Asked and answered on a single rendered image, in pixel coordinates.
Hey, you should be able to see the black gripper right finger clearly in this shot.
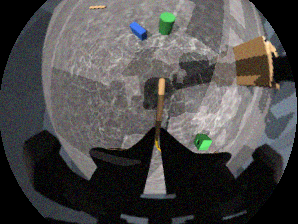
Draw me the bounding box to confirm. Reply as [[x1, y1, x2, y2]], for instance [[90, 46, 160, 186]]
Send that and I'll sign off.
[[160, 128, 231, 196]]

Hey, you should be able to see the green block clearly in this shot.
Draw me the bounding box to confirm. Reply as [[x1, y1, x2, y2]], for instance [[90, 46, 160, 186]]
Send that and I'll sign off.
[[194, 133, 212, 151]]

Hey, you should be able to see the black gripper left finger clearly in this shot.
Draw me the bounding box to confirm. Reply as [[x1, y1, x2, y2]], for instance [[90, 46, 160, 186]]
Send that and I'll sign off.
[[89, 127, 156, 194]]

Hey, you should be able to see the blue rectangular block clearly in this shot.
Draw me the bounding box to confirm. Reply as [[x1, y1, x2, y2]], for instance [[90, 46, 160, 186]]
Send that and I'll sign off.
[[129, 22, 146, 40]]

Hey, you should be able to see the green cylinder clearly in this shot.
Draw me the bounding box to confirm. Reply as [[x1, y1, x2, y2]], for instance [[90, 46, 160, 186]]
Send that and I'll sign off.
[[158, 12, 176, 35]]

